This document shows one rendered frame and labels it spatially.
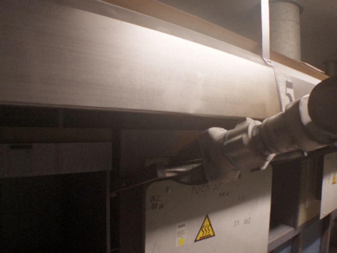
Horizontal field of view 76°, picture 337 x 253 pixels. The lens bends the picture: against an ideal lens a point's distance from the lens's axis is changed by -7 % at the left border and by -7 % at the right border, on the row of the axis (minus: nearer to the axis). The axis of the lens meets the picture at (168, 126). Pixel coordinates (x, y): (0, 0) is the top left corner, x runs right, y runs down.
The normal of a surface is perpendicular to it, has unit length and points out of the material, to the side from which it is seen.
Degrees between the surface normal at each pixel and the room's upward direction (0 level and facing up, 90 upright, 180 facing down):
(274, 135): 97
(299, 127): 103
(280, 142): 120
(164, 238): 90
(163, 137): 90
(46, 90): 80
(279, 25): 90
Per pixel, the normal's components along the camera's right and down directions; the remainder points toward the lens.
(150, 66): 0.58, -0.17
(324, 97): -0.86, -0.10
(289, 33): 0.14, 0.00
